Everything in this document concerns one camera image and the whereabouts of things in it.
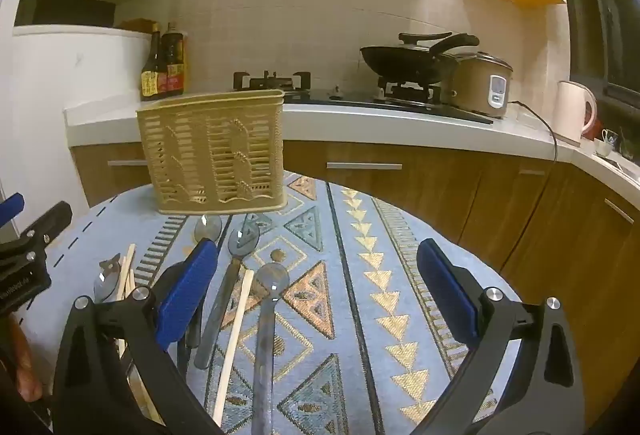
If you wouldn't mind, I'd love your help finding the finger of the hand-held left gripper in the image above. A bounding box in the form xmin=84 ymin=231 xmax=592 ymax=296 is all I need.
xmin=0 ymin=193 xmax=25 ymax=229
xmin=17 ymin=201 xmax=74 ymax=267

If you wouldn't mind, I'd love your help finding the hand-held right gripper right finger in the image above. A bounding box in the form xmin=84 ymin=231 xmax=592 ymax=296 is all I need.
xmin=415 ymin=239 xmax=586 ymax=435

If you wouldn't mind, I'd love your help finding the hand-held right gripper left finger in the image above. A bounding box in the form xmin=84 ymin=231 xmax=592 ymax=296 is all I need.
xmin=52 ymin=237 xmax=223 ymax=435

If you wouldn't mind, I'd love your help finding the metal spoon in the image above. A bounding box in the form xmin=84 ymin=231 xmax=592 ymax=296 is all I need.
xmin=194 ymin=221 xmax=261 ymax=370

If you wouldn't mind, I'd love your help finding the brown paper bag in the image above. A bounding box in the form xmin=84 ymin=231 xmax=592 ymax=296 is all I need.
xmin=136 ymin=89 xmax=288 ymax=216

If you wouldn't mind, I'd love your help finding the person's left hand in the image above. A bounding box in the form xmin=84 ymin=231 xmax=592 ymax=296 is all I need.
xmin=12 ymin=319 xmax=45 ymax=404

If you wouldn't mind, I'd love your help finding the white round table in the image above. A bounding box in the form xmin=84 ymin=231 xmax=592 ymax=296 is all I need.
xmin=20 ymin=170 xmax=531 ymax=435

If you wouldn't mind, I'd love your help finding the white refrigerator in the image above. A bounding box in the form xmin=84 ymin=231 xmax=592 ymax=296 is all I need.
xmin=0 ymin=24 xmax=153 ymax=236

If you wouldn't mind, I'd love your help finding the yellow label sauce bottle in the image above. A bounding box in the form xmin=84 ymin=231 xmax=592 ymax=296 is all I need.
xmin=140 ymin=22 xmax=169 ymax=102

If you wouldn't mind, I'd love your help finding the white kitchen countertop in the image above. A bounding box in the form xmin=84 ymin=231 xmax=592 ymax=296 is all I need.
xmin=64 ymin=88 xmax=640 ymax=188

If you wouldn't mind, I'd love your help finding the red label sauce bottle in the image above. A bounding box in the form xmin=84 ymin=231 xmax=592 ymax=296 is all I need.
xmin=161 ymin=22 xmax=187 ymax=97

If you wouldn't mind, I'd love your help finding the beige rice cooker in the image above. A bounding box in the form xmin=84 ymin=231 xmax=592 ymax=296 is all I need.
xmin=446 ymin=51 xmax=515 ymax=118

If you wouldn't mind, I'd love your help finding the brown cardboard box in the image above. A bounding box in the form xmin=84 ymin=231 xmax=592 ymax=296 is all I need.
xmin=117 ymin=18 xmax=157 ymax=35

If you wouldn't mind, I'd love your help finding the black gas stove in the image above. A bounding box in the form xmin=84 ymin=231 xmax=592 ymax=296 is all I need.
xmin=232 ymin=70 xmax=493 ymax=125

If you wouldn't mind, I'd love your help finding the white electric kettle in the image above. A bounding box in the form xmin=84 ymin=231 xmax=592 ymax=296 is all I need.
xmin=555 ymin=80 xmax=598 ymax=147

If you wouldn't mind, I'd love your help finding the white patterned cup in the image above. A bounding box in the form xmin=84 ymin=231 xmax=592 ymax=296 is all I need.
xmin=594 ymin=129 xmax=621 ymax=157

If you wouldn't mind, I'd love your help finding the black wok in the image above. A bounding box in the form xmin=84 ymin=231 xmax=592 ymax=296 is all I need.
xmin=360 ymin=34 xmax=481 ymax=86

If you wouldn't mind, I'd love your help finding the dark window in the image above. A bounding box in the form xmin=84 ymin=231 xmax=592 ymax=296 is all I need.
xmin=555 ymin=0 xmax=640 ymax=102

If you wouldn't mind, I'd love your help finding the black power cable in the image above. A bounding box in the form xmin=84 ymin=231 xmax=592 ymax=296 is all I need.
xmin=507 ymin=100 xmax=559 ymax=162

